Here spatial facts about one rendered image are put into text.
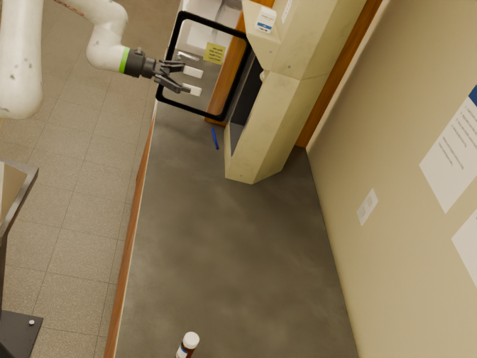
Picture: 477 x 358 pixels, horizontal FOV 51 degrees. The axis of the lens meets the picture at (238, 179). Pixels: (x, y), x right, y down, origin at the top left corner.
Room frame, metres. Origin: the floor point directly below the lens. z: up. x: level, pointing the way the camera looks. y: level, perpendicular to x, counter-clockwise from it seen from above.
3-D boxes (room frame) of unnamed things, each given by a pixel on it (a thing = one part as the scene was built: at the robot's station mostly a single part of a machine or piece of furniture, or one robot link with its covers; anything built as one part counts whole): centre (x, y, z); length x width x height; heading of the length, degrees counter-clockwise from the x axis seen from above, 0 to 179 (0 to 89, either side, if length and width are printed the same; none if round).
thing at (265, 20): (1.60, 0.13, 1.54); 0.05 x 0.05 x 0.06; 12
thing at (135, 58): (1.55, 0.50, 1.23); 0.09 x 0.06 x 0.12; 16
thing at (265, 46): (1.67, 0.15, 1.46); 0.32 x 0.11 x 0.10; 17
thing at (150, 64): (1.57, 0.42, 1.23); 0.09 x 0.08 x 0.07; 106
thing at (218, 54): (1.80, 0.31, 1.19); 0.30 x 0.01 x 0.40; 100
